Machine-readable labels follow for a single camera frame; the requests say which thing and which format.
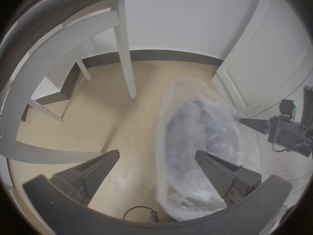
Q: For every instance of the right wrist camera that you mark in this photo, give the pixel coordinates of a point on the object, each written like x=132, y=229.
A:
x=287, y=108

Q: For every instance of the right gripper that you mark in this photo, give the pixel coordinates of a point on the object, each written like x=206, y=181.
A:
x=286, y=132

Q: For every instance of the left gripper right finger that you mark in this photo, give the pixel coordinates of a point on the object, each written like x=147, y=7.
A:
x=227, y=180

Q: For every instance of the white door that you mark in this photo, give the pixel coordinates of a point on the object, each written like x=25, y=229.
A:
x=264, y=45

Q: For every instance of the grey chair white legs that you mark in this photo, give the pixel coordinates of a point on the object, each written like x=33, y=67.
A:
x=24, y=82

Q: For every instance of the clear plastic bag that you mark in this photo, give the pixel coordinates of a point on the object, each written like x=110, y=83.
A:
x=185, y=89

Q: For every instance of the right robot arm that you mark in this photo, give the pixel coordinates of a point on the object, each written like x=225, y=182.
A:
x=307, y=99

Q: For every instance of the white trash bin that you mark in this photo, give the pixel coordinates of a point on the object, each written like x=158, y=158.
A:
x=195, y=131

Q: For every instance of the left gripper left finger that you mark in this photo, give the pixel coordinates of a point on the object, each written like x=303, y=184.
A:
x=90, y=177

